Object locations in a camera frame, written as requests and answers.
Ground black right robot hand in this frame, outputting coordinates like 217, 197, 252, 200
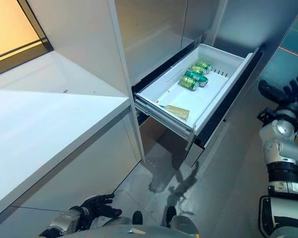
257, 75, 298, 113

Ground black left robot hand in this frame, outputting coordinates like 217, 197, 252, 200
80, 192, 123, 219

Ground white fridge drawer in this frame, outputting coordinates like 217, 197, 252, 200
133, 43, 262, 150

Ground yellow tea bottle green label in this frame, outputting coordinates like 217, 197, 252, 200
158, 104, 191, 121

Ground stainless steel fridge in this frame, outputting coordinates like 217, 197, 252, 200
108, 0, 264, 172

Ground black left robot foot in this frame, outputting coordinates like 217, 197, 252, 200
132, 210, 144, 227

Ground black robot foot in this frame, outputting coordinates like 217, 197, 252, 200
132, 210, 144, 227
166, 206, 177, 228

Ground grey robot torso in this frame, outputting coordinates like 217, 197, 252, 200
98, 215, 202, 238

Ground black right robot foot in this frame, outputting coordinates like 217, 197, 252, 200
166, 206, 177, 228

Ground grey tall side panel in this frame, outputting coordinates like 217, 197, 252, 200
205, 0, 298, 62

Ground green drink can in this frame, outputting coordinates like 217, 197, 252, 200
190, 64, 207, 76
195, 60, 213, 73
179, 75, 200, 91
184, 69, 209, 88

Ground white tall partition panel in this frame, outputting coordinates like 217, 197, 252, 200
27, 0, 146, 163

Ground black framed window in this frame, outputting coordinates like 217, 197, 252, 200
0, 0, 56, 73

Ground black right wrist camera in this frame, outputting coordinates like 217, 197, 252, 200
257, 107, 277, 122

